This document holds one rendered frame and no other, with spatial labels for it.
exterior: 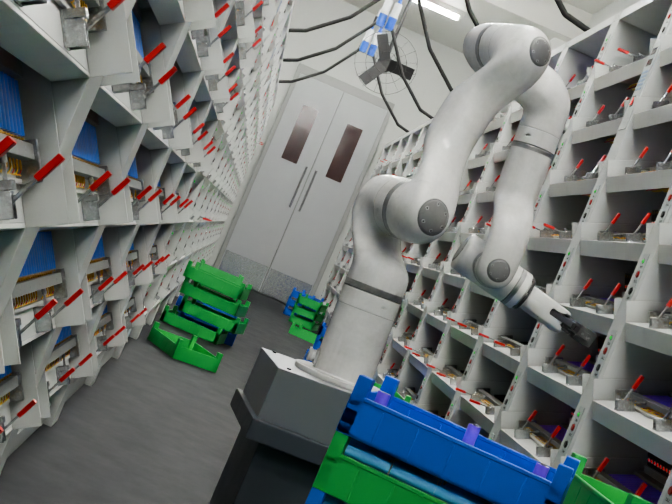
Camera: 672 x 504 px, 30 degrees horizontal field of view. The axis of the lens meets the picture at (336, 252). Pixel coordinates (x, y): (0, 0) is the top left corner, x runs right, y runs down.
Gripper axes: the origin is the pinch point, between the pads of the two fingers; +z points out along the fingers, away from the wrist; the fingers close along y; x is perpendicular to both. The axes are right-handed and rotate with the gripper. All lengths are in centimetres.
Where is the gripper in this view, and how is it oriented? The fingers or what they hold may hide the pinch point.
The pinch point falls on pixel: (582, 335)
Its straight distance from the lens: 267.8
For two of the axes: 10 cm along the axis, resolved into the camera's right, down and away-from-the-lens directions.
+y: 0.7, 0.2, -10.0
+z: 8.2, 5.7, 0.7
